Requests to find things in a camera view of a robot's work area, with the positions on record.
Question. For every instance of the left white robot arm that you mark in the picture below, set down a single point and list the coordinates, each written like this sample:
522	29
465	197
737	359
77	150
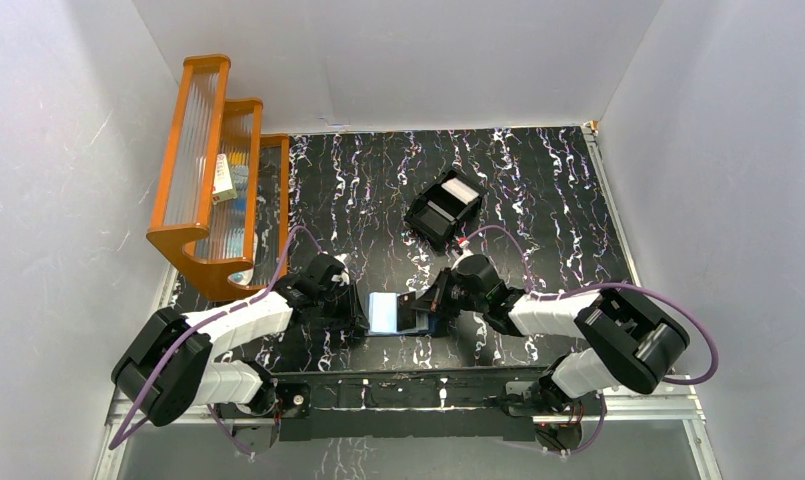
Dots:
174	363

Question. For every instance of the orange wooden rack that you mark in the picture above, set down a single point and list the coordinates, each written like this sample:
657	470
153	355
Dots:
226	251

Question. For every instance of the black card box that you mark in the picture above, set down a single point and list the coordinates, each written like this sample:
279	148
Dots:
437	217

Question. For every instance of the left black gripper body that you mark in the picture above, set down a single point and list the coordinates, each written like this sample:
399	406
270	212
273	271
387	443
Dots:
354	315

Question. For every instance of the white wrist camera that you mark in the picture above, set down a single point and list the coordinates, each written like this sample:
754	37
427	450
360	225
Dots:
343	277
461	247

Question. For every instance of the white card stack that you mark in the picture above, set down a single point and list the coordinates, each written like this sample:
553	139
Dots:
460	190

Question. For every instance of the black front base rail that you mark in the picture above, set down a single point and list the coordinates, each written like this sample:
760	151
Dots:
502	402

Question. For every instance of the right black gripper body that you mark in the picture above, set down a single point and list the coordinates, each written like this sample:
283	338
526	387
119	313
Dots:
457	298

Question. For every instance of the white red small box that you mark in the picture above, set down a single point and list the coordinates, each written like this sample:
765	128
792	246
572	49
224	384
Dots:
223	187

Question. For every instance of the blue leather card holder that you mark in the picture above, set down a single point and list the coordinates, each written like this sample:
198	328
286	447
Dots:
396	314

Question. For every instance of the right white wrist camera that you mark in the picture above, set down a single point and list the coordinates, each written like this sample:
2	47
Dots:
461	247

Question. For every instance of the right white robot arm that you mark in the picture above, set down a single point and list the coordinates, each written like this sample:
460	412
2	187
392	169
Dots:
631	341

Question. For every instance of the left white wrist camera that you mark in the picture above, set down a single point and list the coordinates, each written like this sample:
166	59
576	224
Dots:
343	277

